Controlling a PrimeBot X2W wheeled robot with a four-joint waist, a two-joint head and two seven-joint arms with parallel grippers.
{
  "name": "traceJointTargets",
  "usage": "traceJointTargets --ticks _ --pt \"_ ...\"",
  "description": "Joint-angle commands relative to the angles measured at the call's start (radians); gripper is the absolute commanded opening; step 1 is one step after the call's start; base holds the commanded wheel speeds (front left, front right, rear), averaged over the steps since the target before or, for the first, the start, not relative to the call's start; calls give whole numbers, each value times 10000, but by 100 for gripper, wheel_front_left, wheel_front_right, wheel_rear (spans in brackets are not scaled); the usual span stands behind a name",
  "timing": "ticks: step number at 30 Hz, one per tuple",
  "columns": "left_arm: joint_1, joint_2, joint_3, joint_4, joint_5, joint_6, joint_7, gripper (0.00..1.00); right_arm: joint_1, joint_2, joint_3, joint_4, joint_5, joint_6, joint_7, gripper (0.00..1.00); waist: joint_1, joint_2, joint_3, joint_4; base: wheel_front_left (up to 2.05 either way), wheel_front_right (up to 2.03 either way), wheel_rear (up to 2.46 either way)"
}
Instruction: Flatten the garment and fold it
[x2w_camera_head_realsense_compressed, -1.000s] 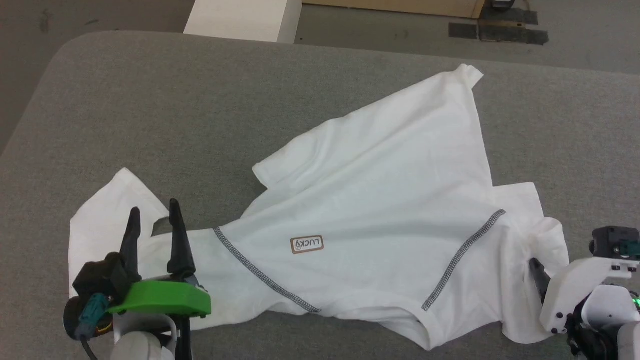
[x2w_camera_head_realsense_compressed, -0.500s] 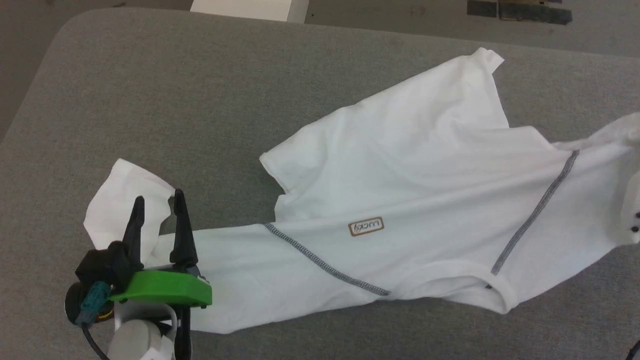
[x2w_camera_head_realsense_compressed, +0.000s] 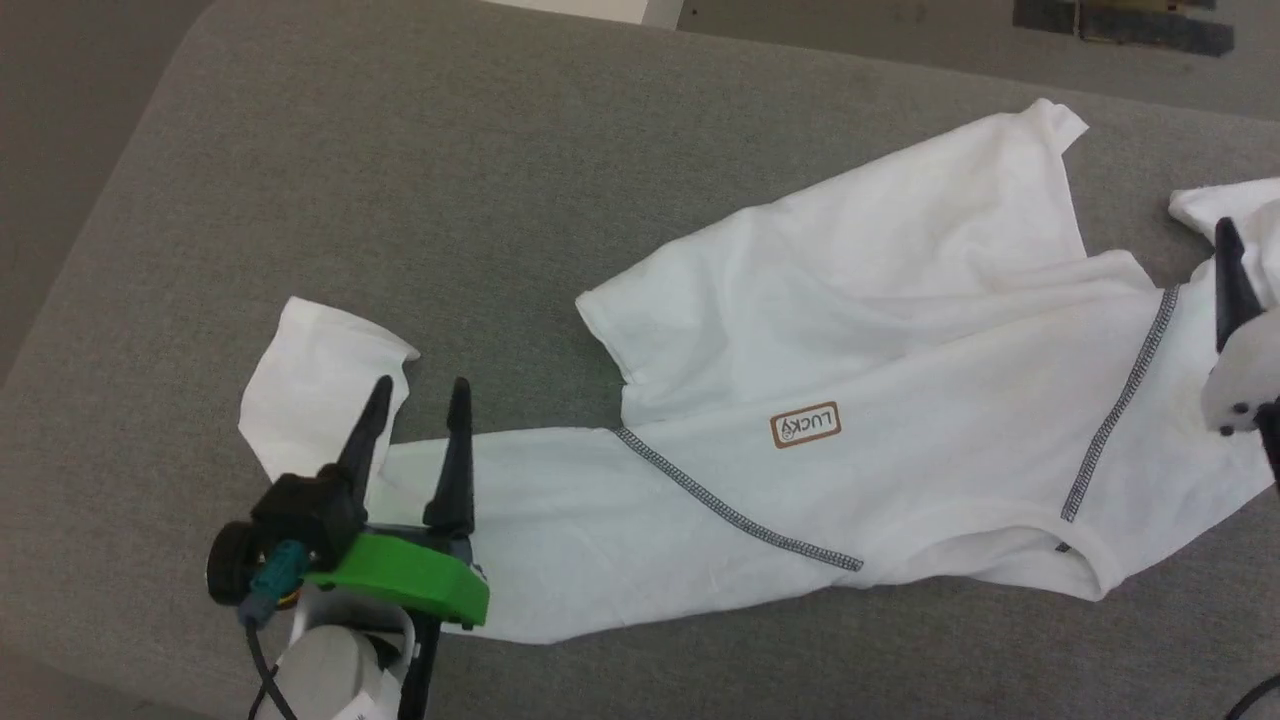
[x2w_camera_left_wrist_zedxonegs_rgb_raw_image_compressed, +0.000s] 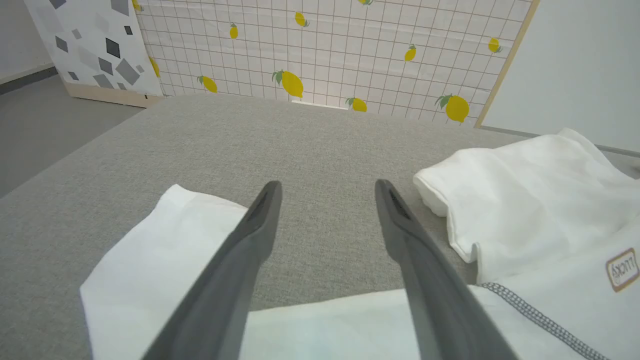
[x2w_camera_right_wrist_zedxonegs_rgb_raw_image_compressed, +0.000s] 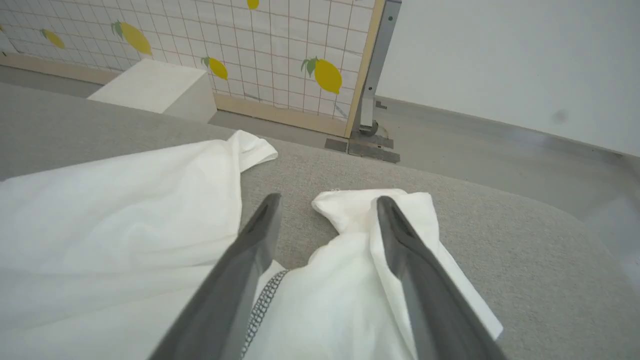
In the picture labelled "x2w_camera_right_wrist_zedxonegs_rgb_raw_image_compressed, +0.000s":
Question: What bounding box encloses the grey metal partition post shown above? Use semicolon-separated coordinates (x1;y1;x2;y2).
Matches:
350;0;403;137

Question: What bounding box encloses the white garment with grey stitching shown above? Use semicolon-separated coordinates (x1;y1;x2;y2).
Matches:
0;130;504;360

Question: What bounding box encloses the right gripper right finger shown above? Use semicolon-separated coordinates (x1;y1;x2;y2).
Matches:
375;195;507;360

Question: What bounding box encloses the lemon print partition screen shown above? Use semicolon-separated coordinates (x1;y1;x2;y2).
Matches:
0;0;387;139

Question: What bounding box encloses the white box pedestal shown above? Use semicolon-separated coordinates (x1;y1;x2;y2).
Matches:
87;59;219;125

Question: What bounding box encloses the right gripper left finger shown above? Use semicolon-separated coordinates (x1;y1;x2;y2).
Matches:
149;193;283;360

